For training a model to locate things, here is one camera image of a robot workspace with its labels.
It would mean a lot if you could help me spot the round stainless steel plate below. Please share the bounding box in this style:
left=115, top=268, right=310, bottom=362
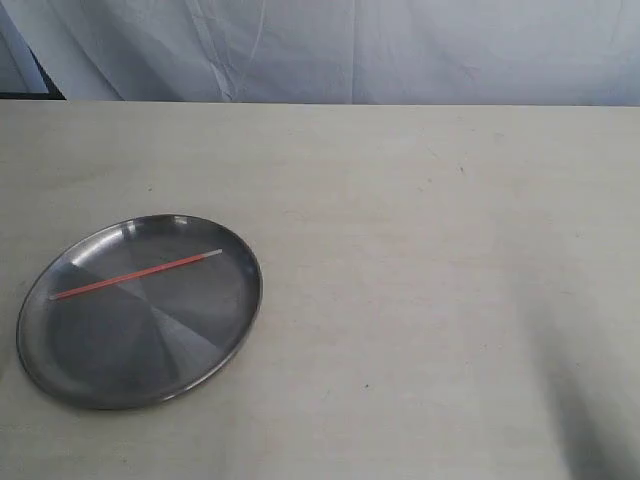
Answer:
left=16, top=214, right=263, bottom=410

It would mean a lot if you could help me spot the dark frame panel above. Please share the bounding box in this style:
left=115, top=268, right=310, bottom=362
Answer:
left=1, top=37, right=65, bottom=100

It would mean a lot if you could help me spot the red thin stick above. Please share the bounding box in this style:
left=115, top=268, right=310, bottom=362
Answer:
left=48, top=249, right=223, bottom=301

